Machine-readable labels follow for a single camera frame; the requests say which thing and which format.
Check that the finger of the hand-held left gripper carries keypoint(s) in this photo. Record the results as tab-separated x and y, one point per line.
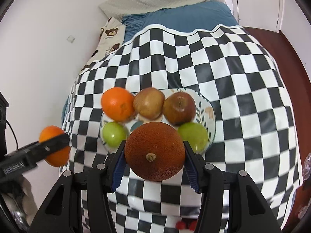
52	144

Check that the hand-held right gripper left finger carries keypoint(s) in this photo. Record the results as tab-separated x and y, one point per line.
119	167

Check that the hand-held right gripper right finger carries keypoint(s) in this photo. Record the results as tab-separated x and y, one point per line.
192	172

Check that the medium orange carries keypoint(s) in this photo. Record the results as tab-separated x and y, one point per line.
54	159

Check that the green apple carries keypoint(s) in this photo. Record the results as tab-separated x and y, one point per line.
194	136
114	134

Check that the brown rough-skinned orange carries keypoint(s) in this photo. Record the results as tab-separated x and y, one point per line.
154	148

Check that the floral oval plate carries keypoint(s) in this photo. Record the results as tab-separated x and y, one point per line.
204	113

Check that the large orange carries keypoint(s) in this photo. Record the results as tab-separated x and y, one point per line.
118	104

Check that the dark red apple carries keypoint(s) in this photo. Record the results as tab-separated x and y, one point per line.
179	108

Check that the brownish apple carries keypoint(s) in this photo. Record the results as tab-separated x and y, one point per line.
148	103

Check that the light blue blanket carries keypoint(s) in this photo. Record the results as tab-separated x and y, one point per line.
64	110

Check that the red cherry tomato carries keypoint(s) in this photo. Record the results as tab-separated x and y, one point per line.
180	225
193	225

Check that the black white checkered cloth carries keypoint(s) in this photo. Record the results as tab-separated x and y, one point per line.
243	89

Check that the clear plastic bag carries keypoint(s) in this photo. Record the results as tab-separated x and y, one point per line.
308	162

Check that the bear print pillow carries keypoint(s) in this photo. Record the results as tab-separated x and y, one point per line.
109	41

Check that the blue bedsheet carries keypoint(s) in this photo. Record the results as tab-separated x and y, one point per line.
179	14

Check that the white door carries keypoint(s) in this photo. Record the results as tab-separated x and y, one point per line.
255	0

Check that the white wall socket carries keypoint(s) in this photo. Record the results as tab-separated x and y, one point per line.
71	38

